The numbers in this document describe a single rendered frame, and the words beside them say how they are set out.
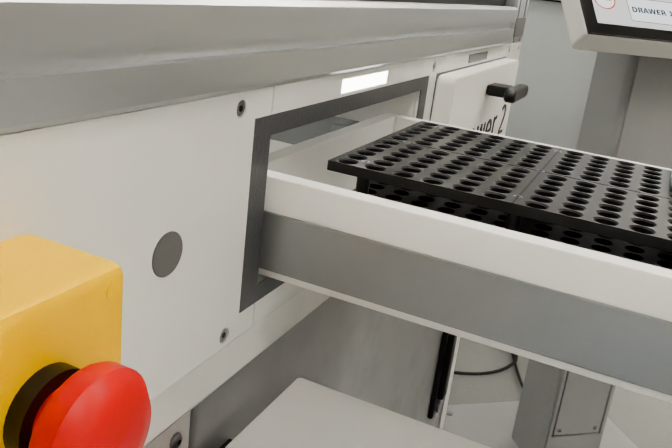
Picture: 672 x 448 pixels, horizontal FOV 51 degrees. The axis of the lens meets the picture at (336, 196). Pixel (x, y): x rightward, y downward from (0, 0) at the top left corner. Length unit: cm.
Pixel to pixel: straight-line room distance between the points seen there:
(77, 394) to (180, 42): 16
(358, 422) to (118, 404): 24
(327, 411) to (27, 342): 25
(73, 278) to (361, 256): 19
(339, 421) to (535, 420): 126
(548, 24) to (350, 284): 171
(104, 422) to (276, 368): 32
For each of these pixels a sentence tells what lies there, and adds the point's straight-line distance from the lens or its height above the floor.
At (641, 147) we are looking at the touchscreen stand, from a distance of 145.
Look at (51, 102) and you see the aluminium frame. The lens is 26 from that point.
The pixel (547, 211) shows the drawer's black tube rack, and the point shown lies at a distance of 39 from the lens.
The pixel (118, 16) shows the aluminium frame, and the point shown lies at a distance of 28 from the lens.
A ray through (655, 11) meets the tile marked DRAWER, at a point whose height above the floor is 100.
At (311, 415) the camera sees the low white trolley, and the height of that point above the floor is 76.
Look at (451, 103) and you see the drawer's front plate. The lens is 66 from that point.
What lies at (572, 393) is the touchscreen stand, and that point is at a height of 23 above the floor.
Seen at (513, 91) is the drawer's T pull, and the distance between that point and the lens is 76.
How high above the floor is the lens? 101
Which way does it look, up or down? 17 degrees down
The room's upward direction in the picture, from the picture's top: 7 degrees clockwise
